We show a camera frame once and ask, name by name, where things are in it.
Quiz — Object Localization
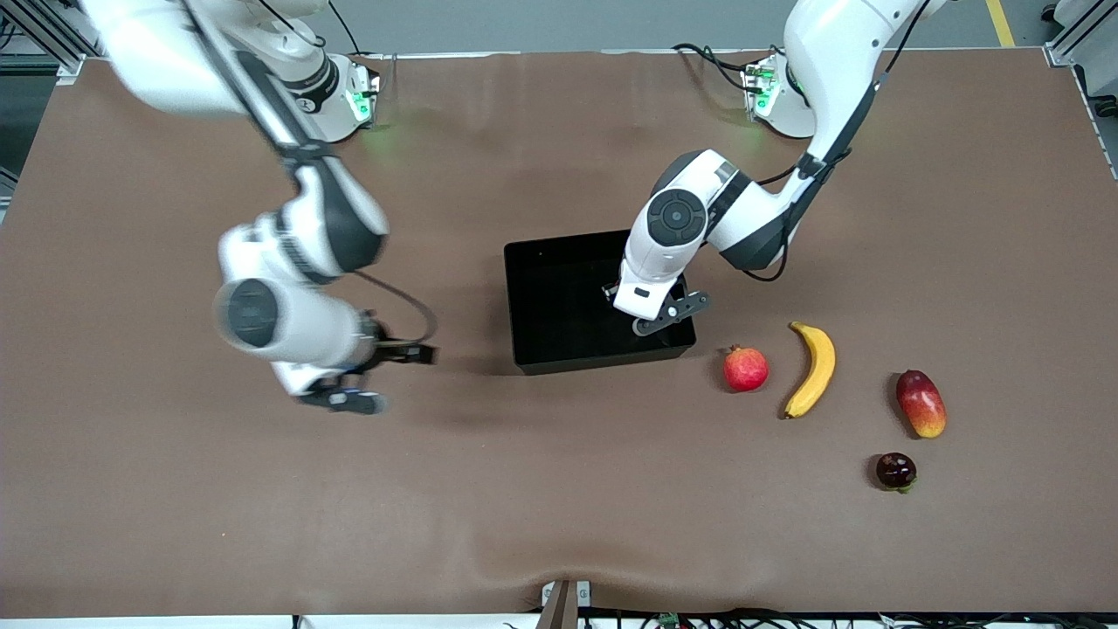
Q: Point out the aluminium frame post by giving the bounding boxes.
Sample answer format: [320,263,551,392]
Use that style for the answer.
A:
[0,0,99,84]
[1044,0,1118,69]

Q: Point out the brown table mat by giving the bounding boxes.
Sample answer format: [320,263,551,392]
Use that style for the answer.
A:
[0,48,1118,618]

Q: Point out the black right base cable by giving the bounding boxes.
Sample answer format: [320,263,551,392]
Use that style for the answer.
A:
[328,0,370,56]

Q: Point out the red pomegranate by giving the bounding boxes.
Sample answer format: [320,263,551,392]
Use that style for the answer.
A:
[722,345,770,393]

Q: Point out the yellow banana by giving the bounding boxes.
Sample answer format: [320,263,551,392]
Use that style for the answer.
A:
[783,321,837,421]

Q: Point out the red orange mango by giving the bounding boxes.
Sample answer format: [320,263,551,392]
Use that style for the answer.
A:
[895,369,949,440]

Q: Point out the black left base cable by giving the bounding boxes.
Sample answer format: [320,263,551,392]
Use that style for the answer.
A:
[671,42,771,93]

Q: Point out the black base cable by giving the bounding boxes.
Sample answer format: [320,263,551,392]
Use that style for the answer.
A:
[328,0,370,56]
[671,42,771,93]

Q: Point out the black plastic box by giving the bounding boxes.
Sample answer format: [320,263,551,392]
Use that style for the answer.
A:
[504,230,698,377]

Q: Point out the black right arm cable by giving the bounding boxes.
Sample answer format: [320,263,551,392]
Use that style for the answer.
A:
[183,0,438,347]

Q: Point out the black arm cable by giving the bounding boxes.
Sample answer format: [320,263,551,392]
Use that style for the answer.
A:
[741,0,927,283]
[183,0,438,347]

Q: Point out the grey table edge bracket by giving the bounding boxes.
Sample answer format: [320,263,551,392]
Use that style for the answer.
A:
[540,579,592,629]

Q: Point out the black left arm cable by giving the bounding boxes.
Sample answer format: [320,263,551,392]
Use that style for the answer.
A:
[741,0,927,283]

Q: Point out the dark purple mangosteen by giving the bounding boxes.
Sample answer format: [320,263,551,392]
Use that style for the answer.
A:
[876,452,918,494]

